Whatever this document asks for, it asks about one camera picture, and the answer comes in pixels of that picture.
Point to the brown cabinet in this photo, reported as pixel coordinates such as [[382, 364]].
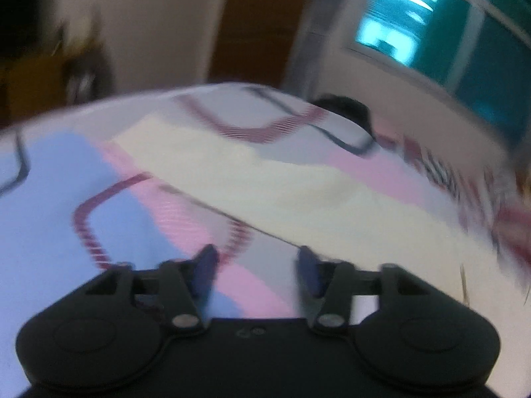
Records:
[[33, 83]]

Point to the grey curtain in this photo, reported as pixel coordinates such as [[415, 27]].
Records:
[[317, 33]]

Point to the dark cloth bundle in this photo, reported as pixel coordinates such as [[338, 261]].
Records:
[[344, 110]]

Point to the window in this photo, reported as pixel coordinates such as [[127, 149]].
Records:
[[448, 29]]

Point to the cream fleece garment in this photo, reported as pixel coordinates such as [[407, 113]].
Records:
[[290, 190]]

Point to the brown wooden door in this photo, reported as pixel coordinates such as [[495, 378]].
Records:
[[257, 20]]

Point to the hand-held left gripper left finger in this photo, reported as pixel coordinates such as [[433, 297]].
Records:
[[206, 266]]

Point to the pink grey patterned bed sheet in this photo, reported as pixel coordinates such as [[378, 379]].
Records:
[[41, 182]]

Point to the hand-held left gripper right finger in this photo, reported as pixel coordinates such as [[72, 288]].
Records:
[[309, 269]]

